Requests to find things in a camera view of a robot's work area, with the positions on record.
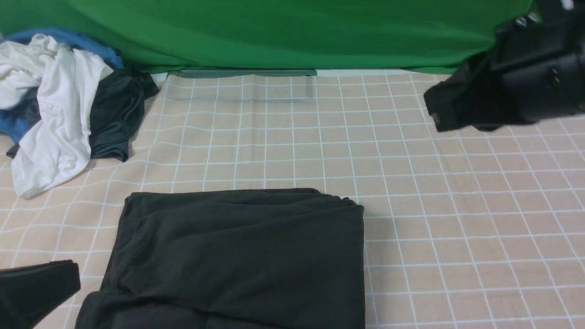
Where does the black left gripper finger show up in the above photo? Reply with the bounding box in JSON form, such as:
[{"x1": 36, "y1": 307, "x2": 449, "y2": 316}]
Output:
[{"x1": 0, "y1": 260, "x2": 81, "y2": 329}]

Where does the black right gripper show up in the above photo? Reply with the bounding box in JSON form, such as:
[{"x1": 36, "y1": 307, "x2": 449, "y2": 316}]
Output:
[{"x1": 424, "y1": 0, "x2": 585, "y2": 133}]

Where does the dark gray long-sleeve shirt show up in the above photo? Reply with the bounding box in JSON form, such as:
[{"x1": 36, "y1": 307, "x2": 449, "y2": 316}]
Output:
[{"x1": 75, "y1": 189, "x2": 366, "y2": 329}]

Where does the white crumpled shirt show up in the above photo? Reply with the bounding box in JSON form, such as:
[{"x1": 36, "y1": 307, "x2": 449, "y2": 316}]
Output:
[{"x1": 1, "y1": 34, "x2": 113, "y2": 199}]

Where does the blue crumpled shirt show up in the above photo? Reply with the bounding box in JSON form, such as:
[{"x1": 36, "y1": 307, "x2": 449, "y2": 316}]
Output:
[{"x1": 0, "y1": 27, "x2": 124, "y2": 143}]

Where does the dark teal crumpled shirt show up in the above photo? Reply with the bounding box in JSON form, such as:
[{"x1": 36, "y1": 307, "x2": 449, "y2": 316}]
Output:
[{"x1": 0, "y1": 66, "x2": 160, "y2": 162}]

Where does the green backdrop cloth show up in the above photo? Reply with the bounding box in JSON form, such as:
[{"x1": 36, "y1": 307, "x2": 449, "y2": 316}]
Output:
[{"x1": 1, "y1": 0, "x2": 533, "y2": 74}]

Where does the beige grid tablecloth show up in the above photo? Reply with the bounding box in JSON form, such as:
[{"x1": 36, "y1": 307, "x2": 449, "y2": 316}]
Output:
[{"x1": 0, "y1": 73, "x2": 585, "y2": 329}]

